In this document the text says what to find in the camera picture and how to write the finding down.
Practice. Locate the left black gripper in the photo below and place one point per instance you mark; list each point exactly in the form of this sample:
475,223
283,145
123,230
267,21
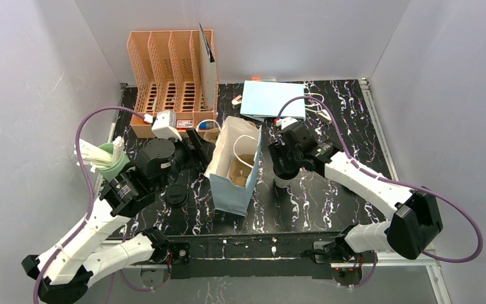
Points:
195,148

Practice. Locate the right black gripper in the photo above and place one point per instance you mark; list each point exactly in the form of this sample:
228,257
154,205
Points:
280,166

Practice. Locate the light blue paper bag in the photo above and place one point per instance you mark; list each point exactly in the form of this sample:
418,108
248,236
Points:
261,100
237,137

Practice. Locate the brown cardboard cup carrier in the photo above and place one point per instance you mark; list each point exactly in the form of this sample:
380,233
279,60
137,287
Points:
240,169

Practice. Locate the white paper coffee cup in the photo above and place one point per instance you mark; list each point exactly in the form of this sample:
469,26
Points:
283,181

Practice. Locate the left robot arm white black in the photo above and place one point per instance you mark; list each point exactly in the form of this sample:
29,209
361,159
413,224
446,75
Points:
65,272

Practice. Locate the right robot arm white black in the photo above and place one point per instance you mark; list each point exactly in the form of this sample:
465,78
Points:
413,217

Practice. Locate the small red white box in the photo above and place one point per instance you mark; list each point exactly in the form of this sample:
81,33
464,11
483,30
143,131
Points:
185,124

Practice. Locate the blue cap small item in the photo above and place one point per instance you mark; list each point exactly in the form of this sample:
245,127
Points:
204,125

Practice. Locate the black lid left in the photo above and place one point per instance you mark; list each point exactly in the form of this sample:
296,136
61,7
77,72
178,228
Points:
176,196

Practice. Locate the flat light blue paper bag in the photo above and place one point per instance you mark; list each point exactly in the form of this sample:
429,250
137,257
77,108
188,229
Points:
261,100

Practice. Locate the green straw holder cup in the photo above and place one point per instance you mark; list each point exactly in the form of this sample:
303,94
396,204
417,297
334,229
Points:
118,157

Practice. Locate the orange plastic file organizer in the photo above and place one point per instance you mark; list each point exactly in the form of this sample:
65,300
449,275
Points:
167,71

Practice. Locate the grey folder in organizer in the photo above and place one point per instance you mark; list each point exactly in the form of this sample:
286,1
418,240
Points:
208,68

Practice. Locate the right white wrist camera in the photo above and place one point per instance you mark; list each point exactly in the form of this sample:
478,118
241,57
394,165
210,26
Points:
283,123

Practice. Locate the black base rail bar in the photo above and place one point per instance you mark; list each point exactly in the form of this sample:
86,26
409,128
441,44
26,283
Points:
305,254

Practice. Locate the aluminium frame rail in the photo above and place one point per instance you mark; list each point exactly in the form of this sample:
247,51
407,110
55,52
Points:
150,275

